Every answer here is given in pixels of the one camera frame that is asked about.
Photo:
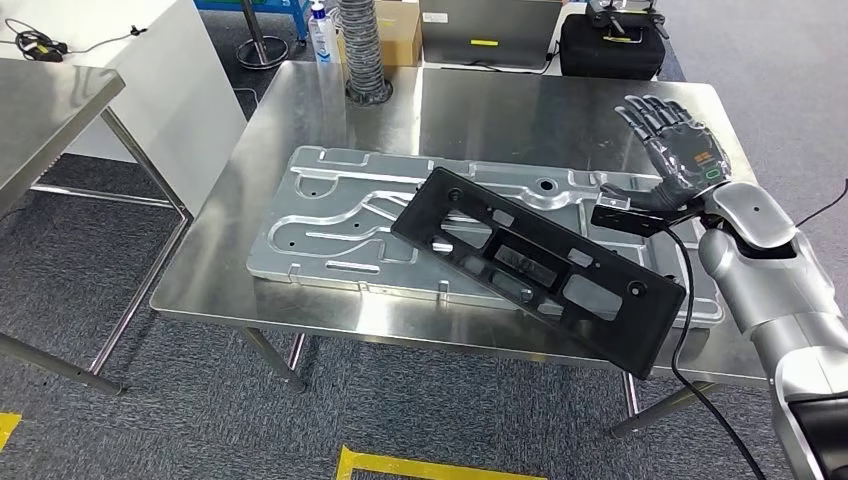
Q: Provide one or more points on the stainless steel workbench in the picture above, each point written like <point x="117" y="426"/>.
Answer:
<point x="497" y="119"/>

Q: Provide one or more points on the large aluminium plate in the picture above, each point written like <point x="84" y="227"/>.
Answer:
<point x="318" y="258"/>

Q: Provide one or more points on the black round stand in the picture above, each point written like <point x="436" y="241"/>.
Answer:
<point x="255" y="26"/>

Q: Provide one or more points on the stainless steel table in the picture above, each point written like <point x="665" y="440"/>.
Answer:
<point x="40" y="112"/>

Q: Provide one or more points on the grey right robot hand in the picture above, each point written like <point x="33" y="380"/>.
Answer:
<point x="689" y="166"/>

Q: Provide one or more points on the black carry case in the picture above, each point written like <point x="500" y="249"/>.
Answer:
<point x="609" y="56"/>

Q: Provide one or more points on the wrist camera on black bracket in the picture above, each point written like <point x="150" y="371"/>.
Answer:
<point x="623" y="218"/>

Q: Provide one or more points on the clear bottle with blue cap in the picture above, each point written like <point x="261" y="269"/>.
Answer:
<point x="323" y="36"/>

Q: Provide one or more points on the yellow floor tape square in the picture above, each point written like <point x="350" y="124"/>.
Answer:
<point x="8" y="427"/>
<point x="430" y="467"/>

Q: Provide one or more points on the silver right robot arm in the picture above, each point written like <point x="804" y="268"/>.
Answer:
<point x="768" y="285"/>

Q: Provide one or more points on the black controller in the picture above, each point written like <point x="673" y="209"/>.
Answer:
<point x="619" y="16"/>

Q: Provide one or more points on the cardboard box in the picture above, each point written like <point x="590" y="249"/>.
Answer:
<point x="401" y="33"/>

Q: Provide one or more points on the black plastic frame part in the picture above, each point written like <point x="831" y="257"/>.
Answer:
<point x="424" y="225"/>

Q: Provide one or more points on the blue cart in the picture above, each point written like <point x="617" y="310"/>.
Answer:
<point x="301" y="23"/>

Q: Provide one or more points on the white cabinet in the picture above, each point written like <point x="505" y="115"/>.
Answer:
<point x="166" y="99"/>

